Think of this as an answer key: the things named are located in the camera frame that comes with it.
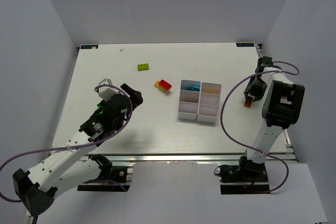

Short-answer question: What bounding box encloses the brown lego brick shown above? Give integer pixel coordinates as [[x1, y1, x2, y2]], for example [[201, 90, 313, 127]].
[[244, 96, 254, 108]]

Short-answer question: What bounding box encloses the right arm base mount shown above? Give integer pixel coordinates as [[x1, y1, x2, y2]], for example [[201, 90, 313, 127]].
[[214, 165, 270, 195]]

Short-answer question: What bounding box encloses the aluminium rail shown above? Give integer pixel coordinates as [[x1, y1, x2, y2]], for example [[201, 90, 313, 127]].
[[76, 153, 253, 167]]

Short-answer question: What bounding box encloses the teal curved lego brick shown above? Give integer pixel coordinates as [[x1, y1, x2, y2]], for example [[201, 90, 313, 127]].
[[191, 85, 200, 92]]

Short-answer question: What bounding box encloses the red lego brick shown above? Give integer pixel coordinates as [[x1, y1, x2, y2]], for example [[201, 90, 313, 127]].
[[159, 79, 172, 91]]

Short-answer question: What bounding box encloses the lime green lego brick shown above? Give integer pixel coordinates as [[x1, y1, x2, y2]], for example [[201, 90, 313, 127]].
[[137, 63, 150, 71]]

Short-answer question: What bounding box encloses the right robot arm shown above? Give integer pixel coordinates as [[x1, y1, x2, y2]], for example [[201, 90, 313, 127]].
[[237, 56, 305, 179]]

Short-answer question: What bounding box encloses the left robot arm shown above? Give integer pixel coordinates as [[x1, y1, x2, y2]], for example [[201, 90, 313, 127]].
[[13, 83, 143, 217]]

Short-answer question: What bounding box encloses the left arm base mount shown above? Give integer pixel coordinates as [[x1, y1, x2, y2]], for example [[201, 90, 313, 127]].
[[77, 154, 133, 193]]

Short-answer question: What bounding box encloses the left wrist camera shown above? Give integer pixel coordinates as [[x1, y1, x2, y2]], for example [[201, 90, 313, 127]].
[[94, 78, 118, 101]]

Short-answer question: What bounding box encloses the right white divided container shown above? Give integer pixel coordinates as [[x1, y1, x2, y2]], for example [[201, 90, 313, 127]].
[[196, 82, 222, 124]]

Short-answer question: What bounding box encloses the left blue corner label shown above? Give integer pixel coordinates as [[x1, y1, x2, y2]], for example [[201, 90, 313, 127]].
[[80, 45, 99, 50]]

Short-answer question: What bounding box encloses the dark green lego brick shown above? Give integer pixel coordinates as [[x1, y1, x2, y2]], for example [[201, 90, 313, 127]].
[[97, 101, 106, 116]]

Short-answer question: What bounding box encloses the yellow lego brick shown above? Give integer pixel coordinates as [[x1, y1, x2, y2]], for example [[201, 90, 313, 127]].
[[154, 81, 167, 92]]

